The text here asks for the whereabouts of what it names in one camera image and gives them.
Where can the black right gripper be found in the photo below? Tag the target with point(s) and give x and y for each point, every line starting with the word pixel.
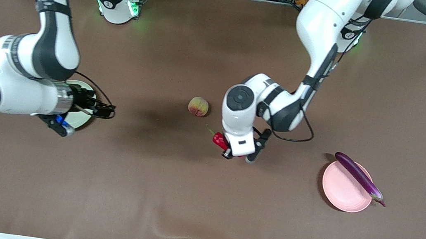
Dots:
pixel 81 102

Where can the red chili pepper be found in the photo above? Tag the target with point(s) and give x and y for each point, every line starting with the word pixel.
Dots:
pixel 218 140

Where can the yellow pink peach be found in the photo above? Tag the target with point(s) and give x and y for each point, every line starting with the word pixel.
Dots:
pixel 198 106

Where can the long purple eggplant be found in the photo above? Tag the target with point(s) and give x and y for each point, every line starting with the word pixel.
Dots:
pixel 355 173

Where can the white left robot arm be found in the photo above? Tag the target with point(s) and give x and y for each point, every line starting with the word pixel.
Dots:
pixel 322 26

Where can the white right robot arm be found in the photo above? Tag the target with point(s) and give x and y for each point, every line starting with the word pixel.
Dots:
pixel 13 87

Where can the pale green round plate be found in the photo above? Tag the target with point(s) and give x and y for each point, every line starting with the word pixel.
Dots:
pixel 79 120

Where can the brown table cover sheet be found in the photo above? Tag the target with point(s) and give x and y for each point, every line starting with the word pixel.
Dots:
pixel 201 201

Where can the pink round plate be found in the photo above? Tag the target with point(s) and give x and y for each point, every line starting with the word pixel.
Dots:
pixel 342 192

